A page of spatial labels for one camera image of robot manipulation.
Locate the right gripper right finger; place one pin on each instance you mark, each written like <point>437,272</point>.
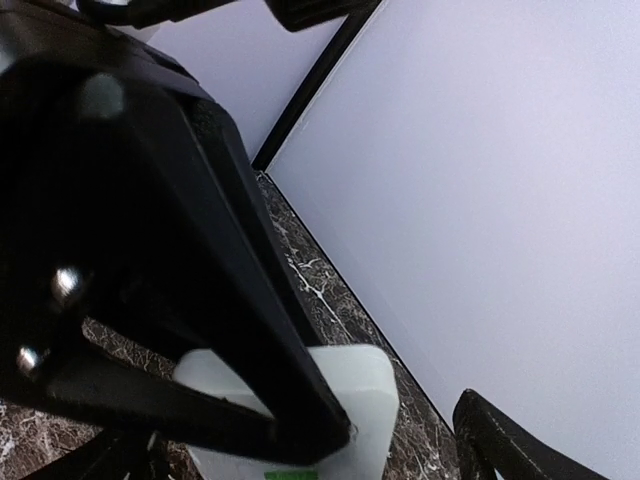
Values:
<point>490,445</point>

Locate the white remote control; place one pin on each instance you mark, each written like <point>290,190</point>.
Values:
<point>361,376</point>

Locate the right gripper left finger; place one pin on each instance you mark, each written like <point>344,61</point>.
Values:
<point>142,283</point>

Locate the left black frame post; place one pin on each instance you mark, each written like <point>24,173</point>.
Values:
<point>311,84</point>

